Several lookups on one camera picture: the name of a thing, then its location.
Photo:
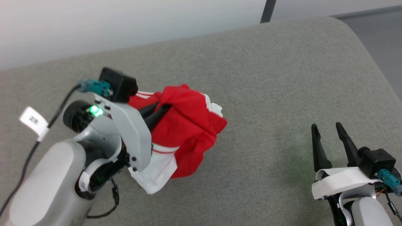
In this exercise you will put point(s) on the teal left camera connector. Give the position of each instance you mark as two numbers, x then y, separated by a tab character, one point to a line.
95	87

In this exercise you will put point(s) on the teal camera connector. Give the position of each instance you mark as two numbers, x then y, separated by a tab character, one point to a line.
391	182
95	87

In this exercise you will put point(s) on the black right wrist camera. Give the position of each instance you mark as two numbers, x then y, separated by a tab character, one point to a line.
377	161

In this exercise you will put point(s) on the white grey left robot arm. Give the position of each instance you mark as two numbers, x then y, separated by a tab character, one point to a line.
47	182

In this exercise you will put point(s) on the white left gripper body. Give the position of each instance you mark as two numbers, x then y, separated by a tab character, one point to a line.
132	135

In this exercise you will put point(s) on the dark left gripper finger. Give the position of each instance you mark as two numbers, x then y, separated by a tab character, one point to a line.
150	110
157	117

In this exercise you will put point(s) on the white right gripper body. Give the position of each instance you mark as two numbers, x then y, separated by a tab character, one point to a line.
339	180

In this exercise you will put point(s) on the teal right camera connector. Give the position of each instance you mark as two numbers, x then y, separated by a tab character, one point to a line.
391	182

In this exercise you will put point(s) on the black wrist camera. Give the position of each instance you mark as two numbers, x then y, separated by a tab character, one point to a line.
377	161
117	83

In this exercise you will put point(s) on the red and white jersey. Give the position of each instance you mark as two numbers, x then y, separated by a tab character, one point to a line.
188	125

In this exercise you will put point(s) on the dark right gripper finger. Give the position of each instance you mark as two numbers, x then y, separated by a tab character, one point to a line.
350	150
320	157

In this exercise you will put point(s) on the grey fabric sofa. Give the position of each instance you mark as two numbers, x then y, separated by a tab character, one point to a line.
251	78

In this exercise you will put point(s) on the dark grey baseboard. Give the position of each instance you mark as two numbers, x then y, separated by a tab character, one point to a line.
367	12

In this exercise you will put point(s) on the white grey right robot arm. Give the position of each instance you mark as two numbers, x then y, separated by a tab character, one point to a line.
367	210

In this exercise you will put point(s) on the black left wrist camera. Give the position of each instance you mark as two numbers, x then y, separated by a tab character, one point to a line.
117	83

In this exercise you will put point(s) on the dark vertical wall strip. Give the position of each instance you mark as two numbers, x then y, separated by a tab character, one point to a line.
268	11

